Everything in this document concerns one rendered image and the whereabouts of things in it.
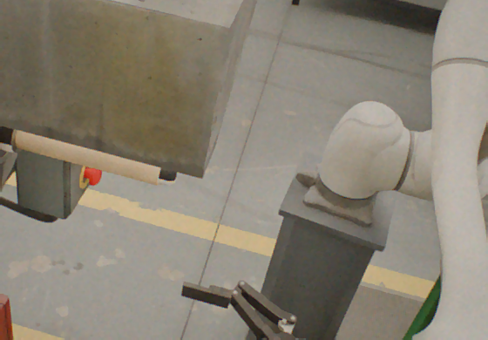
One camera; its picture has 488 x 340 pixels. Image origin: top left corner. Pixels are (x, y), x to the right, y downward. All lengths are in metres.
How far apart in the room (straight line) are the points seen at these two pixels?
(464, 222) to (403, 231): 1.96
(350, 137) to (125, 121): 1.03
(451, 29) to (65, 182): 0.66
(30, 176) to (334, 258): 0.86
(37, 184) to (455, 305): 0.71
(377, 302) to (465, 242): 1.66
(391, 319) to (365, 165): 0.99
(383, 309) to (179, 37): 2.03
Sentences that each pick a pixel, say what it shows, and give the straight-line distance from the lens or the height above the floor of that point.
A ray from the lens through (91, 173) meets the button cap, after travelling 1.14.
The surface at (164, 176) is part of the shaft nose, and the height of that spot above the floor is 1.25.
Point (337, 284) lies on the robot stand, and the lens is 1.72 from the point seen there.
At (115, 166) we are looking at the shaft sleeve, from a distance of 0.74.
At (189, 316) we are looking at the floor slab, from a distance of 2.19.
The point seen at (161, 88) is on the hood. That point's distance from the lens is 0.49.
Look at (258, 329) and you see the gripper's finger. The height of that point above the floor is 1.04.
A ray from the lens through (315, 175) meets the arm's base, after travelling 1.65.
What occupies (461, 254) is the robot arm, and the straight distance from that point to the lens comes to 0.78.
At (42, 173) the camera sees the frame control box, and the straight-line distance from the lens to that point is 1.10.
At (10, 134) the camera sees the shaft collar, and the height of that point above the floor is 1.26.
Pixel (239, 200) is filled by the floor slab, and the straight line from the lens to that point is 2.64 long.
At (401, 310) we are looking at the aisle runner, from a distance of 2.44.
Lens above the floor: 1.73
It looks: 40 degrees down
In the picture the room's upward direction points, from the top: 11 degrees clockwise
